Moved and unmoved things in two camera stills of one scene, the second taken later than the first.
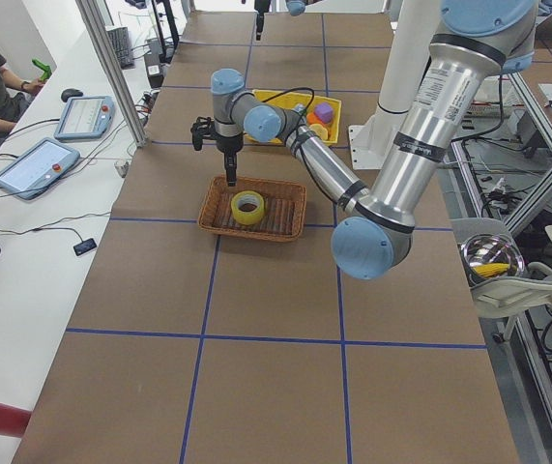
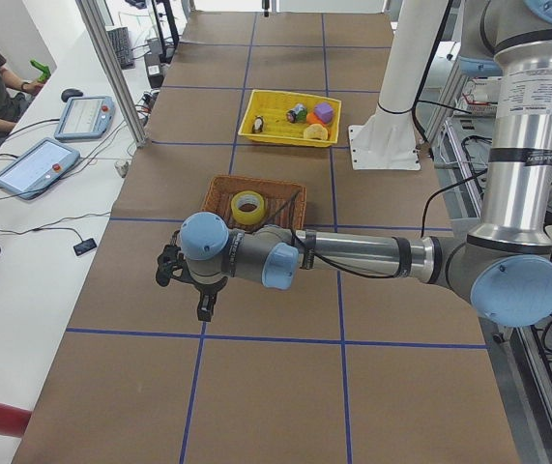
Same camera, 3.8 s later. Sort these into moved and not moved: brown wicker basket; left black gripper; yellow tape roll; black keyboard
Moved: left black gripper
Not moved: black keyboard; brown wicker basket; yellow tape roll
